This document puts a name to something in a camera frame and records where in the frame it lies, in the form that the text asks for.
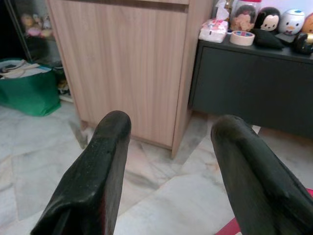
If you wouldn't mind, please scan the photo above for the green bag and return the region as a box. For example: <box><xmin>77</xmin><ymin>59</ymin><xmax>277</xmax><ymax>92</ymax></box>
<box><xmin>0</xmin><ymin>58</ymin><xmax>62</xmax><ymax>117</ymax></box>

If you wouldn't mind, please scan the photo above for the black tape dispenser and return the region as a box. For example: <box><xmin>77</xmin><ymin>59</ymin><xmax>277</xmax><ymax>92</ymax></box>
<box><xmin>292</xmin><ymin>33</ymin><xmax>313</xmax><ymax>55</ymax></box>

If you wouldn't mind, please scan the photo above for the dark glass display cabinet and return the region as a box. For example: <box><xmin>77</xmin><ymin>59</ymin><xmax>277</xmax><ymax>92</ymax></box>
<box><xmin>4</xmin><ymin>0</ymin><xmax>64</xmax><ymax>71</ymax></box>

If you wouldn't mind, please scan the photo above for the black mouse plush toy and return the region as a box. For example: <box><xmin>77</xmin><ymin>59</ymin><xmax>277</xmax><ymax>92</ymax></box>
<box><xmin>254</xmin><ymin>6</ymin><xmax>281</xmax><ymax>32</ymax></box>

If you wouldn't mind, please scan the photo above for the black low cabinet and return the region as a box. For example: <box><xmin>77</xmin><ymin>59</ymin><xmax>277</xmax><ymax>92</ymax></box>
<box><xmin>188</xmin><ymin>34</ymin><xmax>313</xmax><ymax>139</ymax></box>

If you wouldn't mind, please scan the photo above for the red-lidded jar with doll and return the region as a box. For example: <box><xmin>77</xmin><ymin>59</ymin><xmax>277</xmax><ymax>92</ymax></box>
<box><xmin>229</xmin><ymin>0</ymin><xmax>262</xmax><ymax>32</ymax></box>

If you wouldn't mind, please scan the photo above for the beige tape roll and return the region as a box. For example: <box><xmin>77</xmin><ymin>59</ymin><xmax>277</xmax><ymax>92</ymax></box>
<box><xmin>229</xmin><ymin>30</ymin><xmax>255</xmax><ymax>47</ymax></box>

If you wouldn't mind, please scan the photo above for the light wooden cabinet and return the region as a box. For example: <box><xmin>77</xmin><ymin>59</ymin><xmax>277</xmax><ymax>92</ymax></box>
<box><xmin>46</xmin><ymin>0</ymin><xmax>215</xmax><ymax>159</ymax></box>

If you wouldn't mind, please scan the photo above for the white duck plush toy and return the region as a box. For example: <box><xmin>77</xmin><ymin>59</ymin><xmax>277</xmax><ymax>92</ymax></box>
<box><xmin>277</xmin><ymin>9</ymin><xmax>306</xmax><ymax>37</ymax></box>

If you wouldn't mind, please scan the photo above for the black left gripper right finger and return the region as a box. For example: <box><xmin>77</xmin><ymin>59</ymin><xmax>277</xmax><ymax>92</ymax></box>
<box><xmin>210</xmin><ymin>115</ymin><xmax>313</xmax><ymax>235</ymax></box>

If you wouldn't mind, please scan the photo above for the orange round plush toy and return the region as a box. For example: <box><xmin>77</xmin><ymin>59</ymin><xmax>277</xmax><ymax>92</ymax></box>
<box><xmin>301</xmin><ymin>12</ymin><xmax>313</xmax><ymax>34</ymax></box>

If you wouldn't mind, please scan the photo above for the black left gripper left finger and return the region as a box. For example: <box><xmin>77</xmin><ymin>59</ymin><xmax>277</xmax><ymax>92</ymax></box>
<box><xmin>30</xmin><ymin>110</ymin><xmax>132</xmax><ymax>235</ymax></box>

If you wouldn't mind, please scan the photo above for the pink white tissue pack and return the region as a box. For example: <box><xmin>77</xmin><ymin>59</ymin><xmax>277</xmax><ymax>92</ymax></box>
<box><xmin>198</xmin><ymin>2</ymin><xmax>231</xmax><ymax>44</ymax></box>

